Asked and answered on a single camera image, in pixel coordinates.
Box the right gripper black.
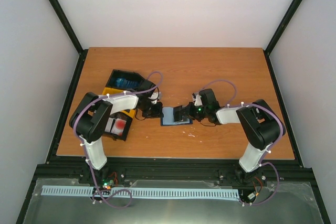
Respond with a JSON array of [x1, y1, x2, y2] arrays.
[[179, 102, 208, 122]]

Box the blue leather card holder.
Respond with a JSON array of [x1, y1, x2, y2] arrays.
[[160, 107, 193, 126]]

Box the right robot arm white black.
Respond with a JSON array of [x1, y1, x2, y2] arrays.
[[173, 89, 286, 181]]

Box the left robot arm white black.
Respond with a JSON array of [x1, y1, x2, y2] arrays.
[[69, 80, 159, 184]]

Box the yellow bin with dark cards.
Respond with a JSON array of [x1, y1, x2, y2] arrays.
[[102, 87, 139, 118]]

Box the black bin with blue cards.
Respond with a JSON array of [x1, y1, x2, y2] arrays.
[[106, 69, 145, 90]]

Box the black bin with red cards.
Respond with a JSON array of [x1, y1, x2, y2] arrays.
[[103, 112, 133, 141]]

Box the red white card stack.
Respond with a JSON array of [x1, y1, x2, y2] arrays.
[[105, 118, 126, 136]]

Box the blue card stack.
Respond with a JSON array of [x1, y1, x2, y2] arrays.
[[115, 78, 139, 89]]

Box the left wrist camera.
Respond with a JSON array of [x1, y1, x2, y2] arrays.
[[149, 92, 161, 104]]

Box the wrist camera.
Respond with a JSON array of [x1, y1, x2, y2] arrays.
[[192, 93, 203, 106], [149, 92, 161, 104]]

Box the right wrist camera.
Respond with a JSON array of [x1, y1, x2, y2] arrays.
[[192, 93, 203, 106]]

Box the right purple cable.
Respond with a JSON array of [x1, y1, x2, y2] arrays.
[[201, 79, 286, 206]]

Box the purple cable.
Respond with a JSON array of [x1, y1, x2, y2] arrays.
[[72, 71, 162, 208], [201, 79, 286, 206]]

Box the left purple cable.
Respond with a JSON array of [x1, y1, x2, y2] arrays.
[[72, 71, 162, 208]]

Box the black aluminium frame rail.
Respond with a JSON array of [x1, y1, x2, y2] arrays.
[[31, 157, 317, 189]]

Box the light blue cable duct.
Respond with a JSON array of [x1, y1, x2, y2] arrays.
[[40, 185, 239, 201]]

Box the left frame post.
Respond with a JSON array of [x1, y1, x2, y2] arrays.
[[33, 0, 85, 53]]

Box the frame post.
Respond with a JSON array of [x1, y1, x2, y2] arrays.
[[264, 0, 321, 53], [33, 0, 85, 53]]

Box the right frame post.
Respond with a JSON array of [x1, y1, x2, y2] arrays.
[[264, 0, 321, 53]]

